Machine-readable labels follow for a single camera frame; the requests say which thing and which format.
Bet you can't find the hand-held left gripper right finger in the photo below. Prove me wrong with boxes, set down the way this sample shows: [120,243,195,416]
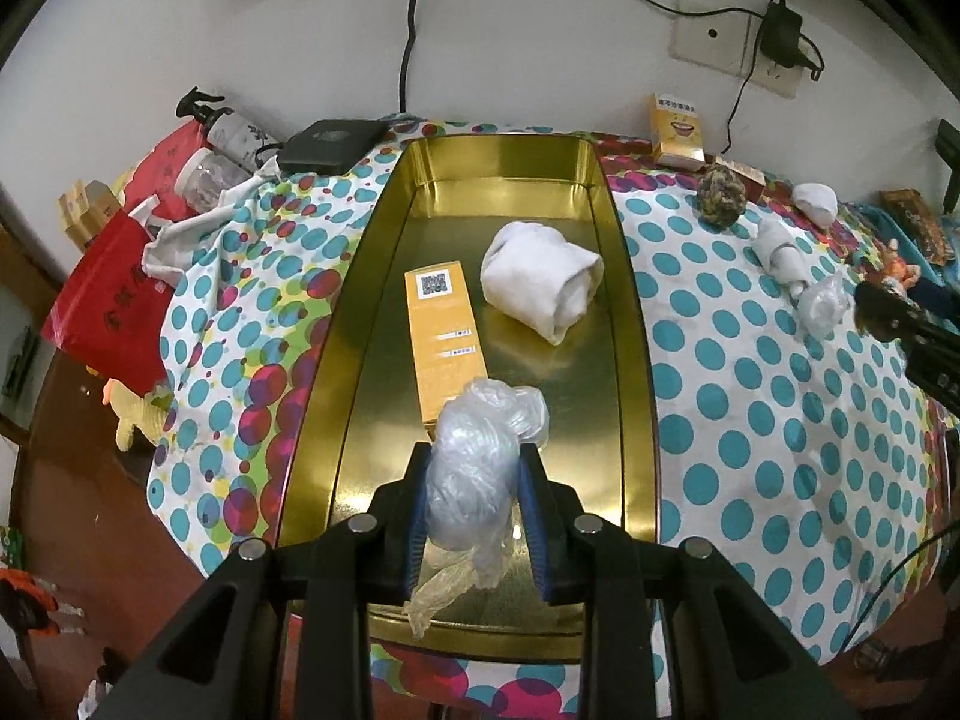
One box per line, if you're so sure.
[517,442,863,720]

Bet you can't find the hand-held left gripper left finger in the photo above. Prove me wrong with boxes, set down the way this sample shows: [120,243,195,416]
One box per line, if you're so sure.
[97,444,440,720]

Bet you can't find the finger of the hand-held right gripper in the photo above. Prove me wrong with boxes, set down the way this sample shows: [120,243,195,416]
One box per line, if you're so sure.
[853,281,960,410]

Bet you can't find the clear plastic bag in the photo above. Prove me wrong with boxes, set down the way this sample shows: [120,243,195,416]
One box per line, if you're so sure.
[405,379,552,635]
[795,270,856,338]

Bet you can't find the long orange box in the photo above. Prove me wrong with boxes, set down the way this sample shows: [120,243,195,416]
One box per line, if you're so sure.
[405,261,492,443]

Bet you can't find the white towel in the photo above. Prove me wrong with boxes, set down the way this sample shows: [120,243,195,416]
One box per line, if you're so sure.
[480,221,605,346]

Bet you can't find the orange medicine box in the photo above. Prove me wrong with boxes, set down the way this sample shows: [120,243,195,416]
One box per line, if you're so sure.
[649,92,710,170]

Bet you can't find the gold metal tray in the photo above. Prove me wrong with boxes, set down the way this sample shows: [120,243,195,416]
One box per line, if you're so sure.
[274,131,665,665]

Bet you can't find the colourful toy figure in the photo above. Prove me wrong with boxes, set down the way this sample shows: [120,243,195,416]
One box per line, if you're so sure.
[870,240,923,293]

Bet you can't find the brown snack packet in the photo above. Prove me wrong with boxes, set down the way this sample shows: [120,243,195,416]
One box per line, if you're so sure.
[879,187,950,267]

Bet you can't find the teal cloth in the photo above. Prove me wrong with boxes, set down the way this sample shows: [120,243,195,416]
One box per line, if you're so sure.
[844,199,960,265]

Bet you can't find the white sock ball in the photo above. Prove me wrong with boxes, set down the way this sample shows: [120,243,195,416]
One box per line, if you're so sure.
[791,181,841,227]

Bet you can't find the grey white rolled sock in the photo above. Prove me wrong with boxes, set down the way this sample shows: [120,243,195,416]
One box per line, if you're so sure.
[752,219,811,301]

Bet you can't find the polka dot cloth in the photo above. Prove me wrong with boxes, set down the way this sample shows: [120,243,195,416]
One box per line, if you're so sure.
[146,116,957,720]

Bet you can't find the black power adapter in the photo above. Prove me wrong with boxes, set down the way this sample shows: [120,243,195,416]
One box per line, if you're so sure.
[756,0,824,81]

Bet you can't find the brown patterned sock ball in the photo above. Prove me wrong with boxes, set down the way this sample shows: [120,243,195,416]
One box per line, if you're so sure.
[697,165,749,224]

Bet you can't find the yellow toy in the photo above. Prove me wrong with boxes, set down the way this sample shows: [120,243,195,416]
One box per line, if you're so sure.
[101,379,175,451]

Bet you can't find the white cloth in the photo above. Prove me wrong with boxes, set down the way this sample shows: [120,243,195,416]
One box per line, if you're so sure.
[124,157,282,290]

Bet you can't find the black router box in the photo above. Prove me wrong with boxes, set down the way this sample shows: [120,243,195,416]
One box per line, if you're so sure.
[276,118,387,173]

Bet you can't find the orange black toy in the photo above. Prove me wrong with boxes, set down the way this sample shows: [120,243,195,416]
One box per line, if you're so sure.
[0,568,83,640]

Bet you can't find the red plastic bag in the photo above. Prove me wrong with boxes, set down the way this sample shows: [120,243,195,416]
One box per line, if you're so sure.
[41,120,203,395]

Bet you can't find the clear plastic bottle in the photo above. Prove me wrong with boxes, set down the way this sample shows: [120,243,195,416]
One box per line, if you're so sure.
[174,146,256,215]

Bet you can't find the spray bottle with black nozzle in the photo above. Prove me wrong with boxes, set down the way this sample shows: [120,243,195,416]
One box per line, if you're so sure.
[176,86,282,170]

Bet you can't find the small cardboard boxes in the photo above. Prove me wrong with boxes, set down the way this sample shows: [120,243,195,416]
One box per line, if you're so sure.
[58,178,125,250]

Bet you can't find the wall power socket plate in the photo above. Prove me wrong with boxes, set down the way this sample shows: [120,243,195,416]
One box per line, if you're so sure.
[746,11,807,98]

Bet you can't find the black adapter cable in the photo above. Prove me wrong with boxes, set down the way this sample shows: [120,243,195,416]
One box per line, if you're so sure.
[721,64,755,158]

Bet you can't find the wall plate with round hole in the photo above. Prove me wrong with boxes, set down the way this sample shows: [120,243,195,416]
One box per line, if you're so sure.
[670,0,760,74]

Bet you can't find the thick black cable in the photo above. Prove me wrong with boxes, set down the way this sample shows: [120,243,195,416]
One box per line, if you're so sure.
[396,0,437,115]

